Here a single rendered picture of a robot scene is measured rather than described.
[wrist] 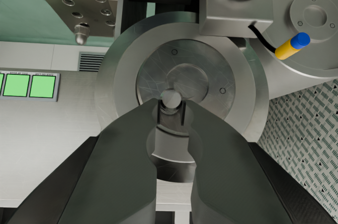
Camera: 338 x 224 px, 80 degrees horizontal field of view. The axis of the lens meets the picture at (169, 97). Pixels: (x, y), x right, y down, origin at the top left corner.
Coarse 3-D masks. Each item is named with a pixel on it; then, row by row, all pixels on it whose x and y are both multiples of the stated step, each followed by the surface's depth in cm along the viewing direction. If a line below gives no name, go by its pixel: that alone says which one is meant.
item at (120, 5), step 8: (120, 0) 19; (120, 8) 19; (128, 8) 22; (136, 8) 28; (144, 8) 39; (120, 16) 19; (128, 16) 22; (136, 16) 28; (144, 16) 40; (120, 24) 18; (128, 24) 22; (120, 32) 18
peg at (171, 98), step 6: (168, 90) 12; (174, 90) 12; (162, 96) 12; (168, 96) 12; (174, 96) 12; (180, 96) 12; (162, 102) 12; (168, 102) 12; (174, 102) 12; (180, 102) 12; (162, 108) 13; (168, 108) 12; (174, 108) 12; (168, 114) 14
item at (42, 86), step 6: (36, 78) 49; (42, 78) 49; (48, 78) 49; (54, 78) 49; (36, 84) 48; (42, 84) 48; (48, 84) 48; (36, 90) 48; (42, 90) 48; (48, 90) 48; (42, 96) 48; (48, 96) 48
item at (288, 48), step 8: (256, 32) 15; (264, 40) 14; (288, 40) 12; (296, 40) 12; (304, 40) 11; (272, 48) 14; (280, 48) 13; (288, 48) 12; (296, 48) 12; (280, 56) 13; (288, 56) 13
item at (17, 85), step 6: (12, 78) 48; (18, 78) 48; (24, 78) 48; (6, 84) 48; (12, 84) 48; (18, 84) 48; (24, 84) 48; (6, 90) 48; (12, 90) 48; (18, 90) 48; (24, 90) 48
